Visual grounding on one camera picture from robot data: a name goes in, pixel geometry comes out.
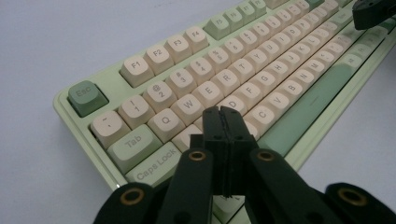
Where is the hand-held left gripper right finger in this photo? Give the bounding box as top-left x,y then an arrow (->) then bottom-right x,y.
219,105 -> 260,198

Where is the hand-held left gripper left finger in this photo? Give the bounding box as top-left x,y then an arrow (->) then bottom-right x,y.
190,105 -> 232,198

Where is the green and cream keyboard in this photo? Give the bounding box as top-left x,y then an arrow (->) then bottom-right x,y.
52,0 -> 396,224

